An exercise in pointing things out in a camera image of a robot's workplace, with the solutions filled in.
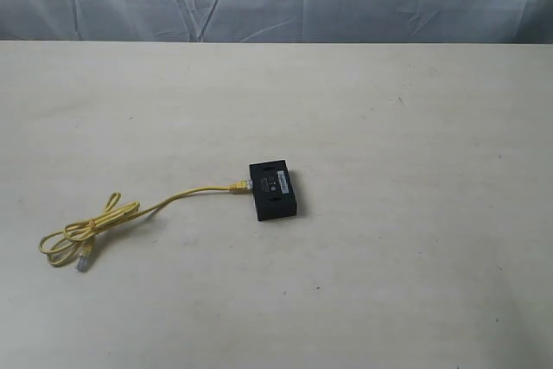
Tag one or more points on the black network switch box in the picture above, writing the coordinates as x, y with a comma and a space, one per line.
272, 189

